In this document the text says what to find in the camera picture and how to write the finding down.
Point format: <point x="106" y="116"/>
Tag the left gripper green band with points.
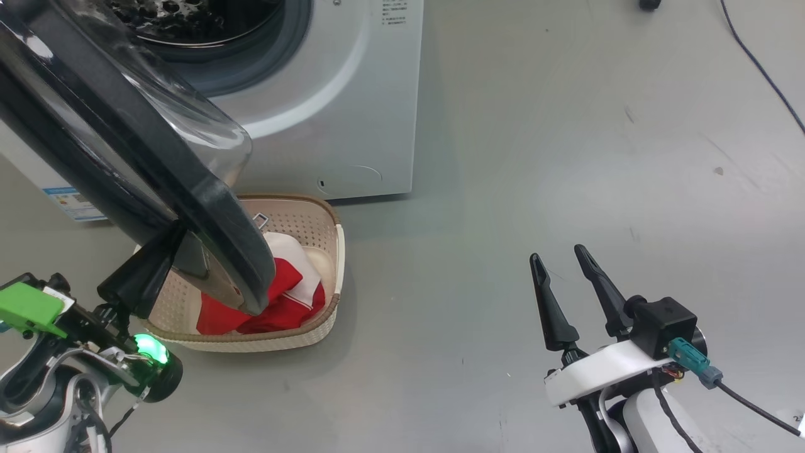
<point x="28" y="308"/>

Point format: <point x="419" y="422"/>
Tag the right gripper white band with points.
<point x="597" y="371"/>

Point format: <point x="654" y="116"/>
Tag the black washing machine door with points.
<point x="126" y="145"/>

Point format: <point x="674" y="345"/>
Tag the red and white garment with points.
<point x="289" y="308"/>

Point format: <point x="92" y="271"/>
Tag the cream perforated basket brown rim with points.
<point x="314" y="226"/>

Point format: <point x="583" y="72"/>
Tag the white front-load washing machine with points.
<point x="352" y="126"/>

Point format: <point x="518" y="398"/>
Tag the blue energy label sticker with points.
<point x="75" y="204"/>

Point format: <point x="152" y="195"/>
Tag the printed warning text sticker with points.
<point x="394" y="11"/>

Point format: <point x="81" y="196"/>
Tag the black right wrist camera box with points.
<point x="663" y="321"/>

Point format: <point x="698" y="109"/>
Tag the metal frame leg with caster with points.
<point x="649" y="4"/>

